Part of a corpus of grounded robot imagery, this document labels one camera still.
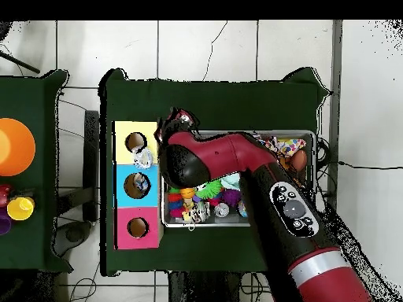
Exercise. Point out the yellow plastic cup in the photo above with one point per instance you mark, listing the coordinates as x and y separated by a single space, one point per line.
21 208

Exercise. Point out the small red object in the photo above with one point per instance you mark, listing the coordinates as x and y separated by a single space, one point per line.
4 195

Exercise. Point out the wooden box with three holes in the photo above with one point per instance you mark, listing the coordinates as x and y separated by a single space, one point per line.
151 214

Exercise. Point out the brown toy football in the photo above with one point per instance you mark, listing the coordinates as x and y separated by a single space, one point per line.
301 160

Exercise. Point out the grey round floor base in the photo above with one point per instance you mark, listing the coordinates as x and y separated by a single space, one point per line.
75 234

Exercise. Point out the black upright panel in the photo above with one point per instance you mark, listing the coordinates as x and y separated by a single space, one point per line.
92 157

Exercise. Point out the purple object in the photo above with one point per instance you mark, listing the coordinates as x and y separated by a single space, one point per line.
3 223

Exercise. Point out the small orange basketball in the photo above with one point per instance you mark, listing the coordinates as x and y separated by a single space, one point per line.
187 192

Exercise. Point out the dark green side table cloth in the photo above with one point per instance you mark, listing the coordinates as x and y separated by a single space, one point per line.
47 126

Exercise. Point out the green spiky rubber ball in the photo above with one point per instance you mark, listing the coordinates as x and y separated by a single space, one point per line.
211 187

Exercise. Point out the crushed silver can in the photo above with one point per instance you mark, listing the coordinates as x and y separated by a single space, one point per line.
200 211

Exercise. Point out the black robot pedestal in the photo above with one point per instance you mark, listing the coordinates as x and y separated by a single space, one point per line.
208 289

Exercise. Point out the clear plastic bottle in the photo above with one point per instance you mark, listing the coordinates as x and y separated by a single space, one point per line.
143 157
142 184

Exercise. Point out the polka dot colourful cloth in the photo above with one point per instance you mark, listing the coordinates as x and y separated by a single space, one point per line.
286 145

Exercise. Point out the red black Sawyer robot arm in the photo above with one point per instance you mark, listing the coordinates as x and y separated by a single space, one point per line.
214 157

